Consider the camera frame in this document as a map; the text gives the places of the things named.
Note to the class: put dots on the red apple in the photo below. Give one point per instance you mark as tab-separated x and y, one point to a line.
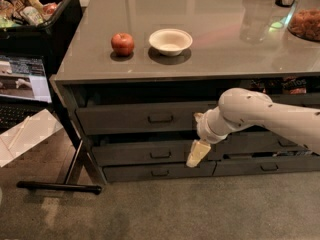
122	44

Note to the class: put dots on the glass jar of snacks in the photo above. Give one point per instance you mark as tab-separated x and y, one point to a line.
305	21

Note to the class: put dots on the grey drawer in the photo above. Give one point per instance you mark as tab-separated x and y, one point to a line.
252	142
307	99
142	153
157	171
267	165
140	118

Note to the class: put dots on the chip bags in drawer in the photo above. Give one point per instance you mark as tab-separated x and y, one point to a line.
285	85

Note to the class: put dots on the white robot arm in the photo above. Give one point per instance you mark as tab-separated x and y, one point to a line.
239	109

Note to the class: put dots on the black bin of snacks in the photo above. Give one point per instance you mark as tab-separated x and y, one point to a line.
41	27

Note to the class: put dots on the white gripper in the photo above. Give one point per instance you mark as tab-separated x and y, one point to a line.
204	129

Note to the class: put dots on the black floor bar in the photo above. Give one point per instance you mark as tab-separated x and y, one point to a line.
31	185

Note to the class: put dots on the open laptop computer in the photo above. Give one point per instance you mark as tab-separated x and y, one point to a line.
24	89

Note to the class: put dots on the grey drawer cabinet counter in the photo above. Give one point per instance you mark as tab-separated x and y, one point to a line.
234	42

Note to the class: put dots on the white paper bowl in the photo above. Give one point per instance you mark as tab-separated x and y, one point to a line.
170	42

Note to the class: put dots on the white paper sheet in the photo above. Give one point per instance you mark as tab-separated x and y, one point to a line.
27	134

